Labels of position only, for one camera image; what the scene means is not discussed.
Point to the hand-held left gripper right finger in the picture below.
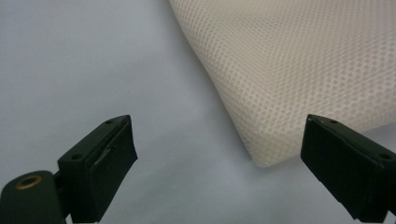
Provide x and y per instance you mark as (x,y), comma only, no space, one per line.
(348,165)

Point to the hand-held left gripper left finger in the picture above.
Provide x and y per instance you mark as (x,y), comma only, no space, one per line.
(99,174)

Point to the cream mesh fabric cushion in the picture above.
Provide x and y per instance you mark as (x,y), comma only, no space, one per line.
(295,68)

